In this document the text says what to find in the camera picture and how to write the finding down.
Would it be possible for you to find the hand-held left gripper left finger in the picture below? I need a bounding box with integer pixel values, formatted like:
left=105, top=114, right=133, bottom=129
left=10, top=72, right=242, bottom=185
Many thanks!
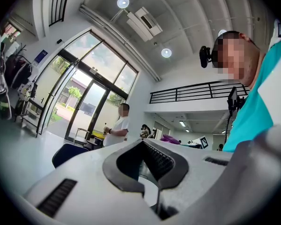
left=20, top=139, right=160, bottom=225

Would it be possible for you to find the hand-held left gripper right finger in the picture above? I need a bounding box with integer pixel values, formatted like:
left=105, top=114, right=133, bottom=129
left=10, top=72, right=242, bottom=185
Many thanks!
left=142, top=123, right=281, bottom=225

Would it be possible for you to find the dark blue chair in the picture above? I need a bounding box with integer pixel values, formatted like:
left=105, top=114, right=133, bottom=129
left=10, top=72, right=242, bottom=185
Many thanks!
left=52, top=143, right=91, bottom=169

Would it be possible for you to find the light wooden chair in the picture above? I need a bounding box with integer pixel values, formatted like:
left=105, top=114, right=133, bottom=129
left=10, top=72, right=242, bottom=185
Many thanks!
left=73, top=127, right=91, bottom=145

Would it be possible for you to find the purple cloth bundle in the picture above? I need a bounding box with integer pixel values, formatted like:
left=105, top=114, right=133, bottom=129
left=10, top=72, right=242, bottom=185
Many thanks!
left=159, top=134, right=180, bottom=145

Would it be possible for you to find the person's teal and white shirt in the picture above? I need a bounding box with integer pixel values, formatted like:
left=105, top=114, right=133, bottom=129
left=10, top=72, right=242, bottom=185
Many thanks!
left=222, top=37, right=281, bottom=153

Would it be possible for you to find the black device on stand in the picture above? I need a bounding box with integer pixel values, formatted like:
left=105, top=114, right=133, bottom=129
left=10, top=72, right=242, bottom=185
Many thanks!
left=224, top=86, right=245, bottom=145

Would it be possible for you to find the black mezzanine railing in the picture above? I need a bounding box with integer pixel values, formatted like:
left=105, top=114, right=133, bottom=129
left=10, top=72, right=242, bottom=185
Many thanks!
left=149, top=80, right=250, bottom=105

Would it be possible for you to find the metal shelf rack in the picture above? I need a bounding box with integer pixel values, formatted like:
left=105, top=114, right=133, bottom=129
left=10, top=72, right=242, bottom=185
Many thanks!
left=14, top=97, right=44, bottom=129

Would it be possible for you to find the black-framed glass entrance door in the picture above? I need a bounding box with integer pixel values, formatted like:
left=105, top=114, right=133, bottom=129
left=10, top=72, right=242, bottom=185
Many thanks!
left=35, top=30, right=139, bottom=146

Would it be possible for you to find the person's head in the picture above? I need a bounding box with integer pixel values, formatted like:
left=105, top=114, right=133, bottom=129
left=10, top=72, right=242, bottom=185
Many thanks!
left=212, top=30, right=266, bottom=87

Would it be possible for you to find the coat rack with bags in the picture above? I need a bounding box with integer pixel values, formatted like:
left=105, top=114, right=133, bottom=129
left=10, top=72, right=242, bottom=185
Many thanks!
left=5, top=43, right=38, bottom=102

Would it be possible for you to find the hanging dark jacket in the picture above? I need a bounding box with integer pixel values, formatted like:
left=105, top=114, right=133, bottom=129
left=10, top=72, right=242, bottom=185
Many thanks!
left=0, top=42, right=13, bottom=120

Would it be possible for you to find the white ceiling air conditioner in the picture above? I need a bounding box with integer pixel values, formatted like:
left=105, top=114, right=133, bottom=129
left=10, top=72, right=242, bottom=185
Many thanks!
left=126, top=6, right=163, bottom=42

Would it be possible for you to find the black high window grille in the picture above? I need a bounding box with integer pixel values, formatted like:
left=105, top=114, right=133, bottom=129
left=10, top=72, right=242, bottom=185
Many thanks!
left=48, top=0, right=72, bottom=27

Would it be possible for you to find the black head-worn camera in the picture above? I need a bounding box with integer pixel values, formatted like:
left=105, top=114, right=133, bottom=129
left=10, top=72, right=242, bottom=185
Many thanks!
left=199, top=45, right=219, bottom=69

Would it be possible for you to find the blue wall sign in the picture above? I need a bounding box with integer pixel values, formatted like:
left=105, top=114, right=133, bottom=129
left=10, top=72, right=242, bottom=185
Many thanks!
left=34, top=49, right=49, bottom=63

